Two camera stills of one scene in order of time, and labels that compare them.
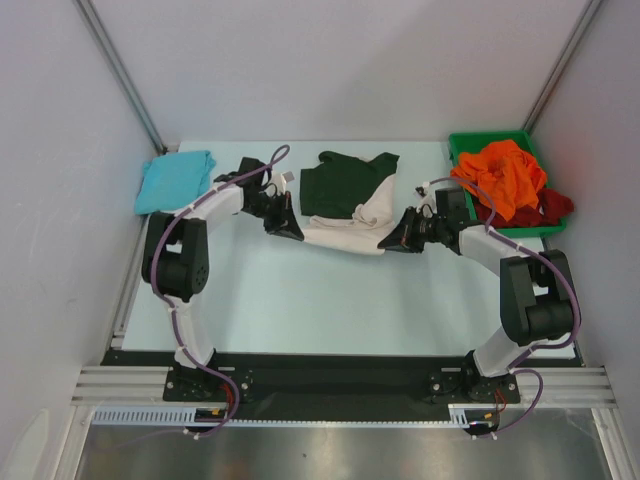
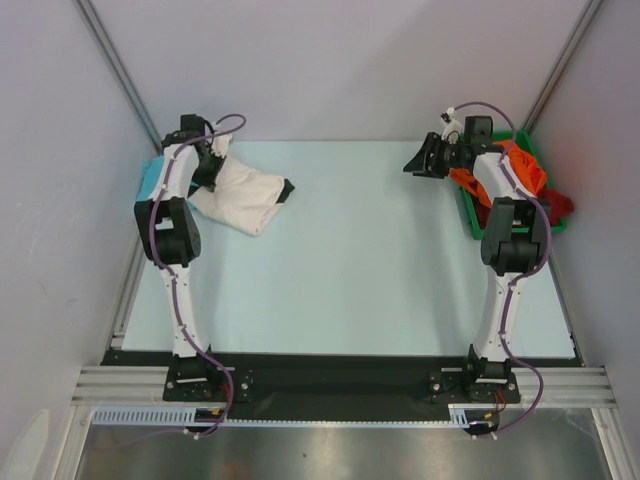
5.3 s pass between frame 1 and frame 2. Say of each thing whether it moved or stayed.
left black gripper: moved
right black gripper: moved
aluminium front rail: stayed
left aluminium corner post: stayed
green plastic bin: stayed
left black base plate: stayed
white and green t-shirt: moved
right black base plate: stayed
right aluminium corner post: stayed
